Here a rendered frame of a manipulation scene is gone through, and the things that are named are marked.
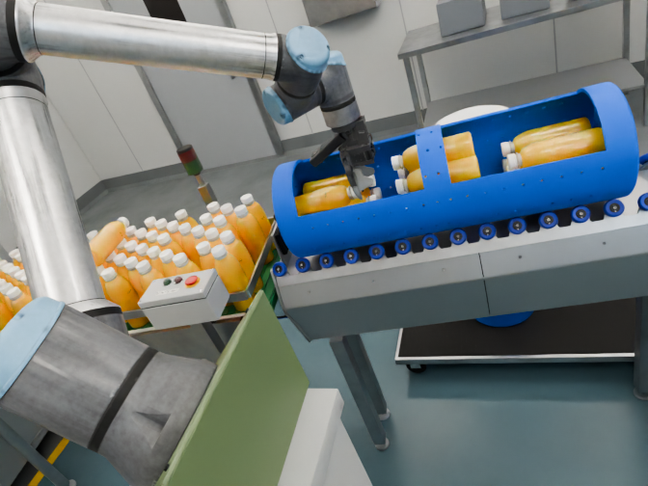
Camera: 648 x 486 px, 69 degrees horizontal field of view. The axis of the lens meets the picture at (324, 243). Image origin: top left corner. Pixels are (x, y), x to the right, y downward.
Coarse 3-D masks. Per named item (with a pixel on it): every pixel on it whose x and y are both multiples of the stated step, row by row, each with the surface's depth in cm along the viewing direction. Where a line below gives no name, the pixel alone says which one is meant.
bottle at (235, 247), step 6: (234, 240) 140; (228, 246) 139; (234, 246) 139; (240, 246) 140; (228, 252) 139; (234, 252) 139; (240, 252) 139; (246, 252) 141; (240, 258) 140; (246, 258) 141; (240, 264) 140; (246, 264) 142; (252, 264) 144; (246, 270) 142; (252, 270) 143; (258, 282) 146; (258, 288) 146
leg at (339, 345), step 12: (336, 348) 159; (348, 348) 162; (348, 360) 162; (348, 372) 166; (360, 372) 171; (348, 384) 169; (360, 384) 168; (360, 396) 172; (360, 408) 176; (372, 408) 178; (372, 420) 180; (372, 432) 184; (384, 432) 188; (384, 444) 187
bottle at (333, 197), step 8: (312, 192) 131; (320, 192) 130; (328, 192) 128; (336, 192) 128; (344, 192) 128; (296, 200) 132; (304, 200) 131; (312, 200) 130; (320, 200) 129; (328, 200) 128; (336, 200) 128; (344, 200) 128; (352, 200) 129; (296, 208) 131; (304, 208) 131; (312, 208) 130; (320, 208) 130; (328, 208) 129
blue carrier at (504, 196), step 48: (576, 96) 121; (624, 96) 106; (384, 144) 135; (432, 144) 117; (480, 144) 136; (624, 144) 104; (288, 192) 127; (384, 192) 147; (432, 192) 116; (480, 192) 114; (528, 192) 112; (576, 192) 111; (624, 192) 112; (288, 240) 130; (336, 240) 129; (384, 240) 130
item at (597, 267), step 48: (576, 240) 120; (624, 240) 118; (288, 288) 143; (336, 288) 140; (384, 288) 136; (432, 288) 133; (480, 288) 133; (528, 288) 132; (576, 288) 131; (624, 288) 131; (336, 336) 159
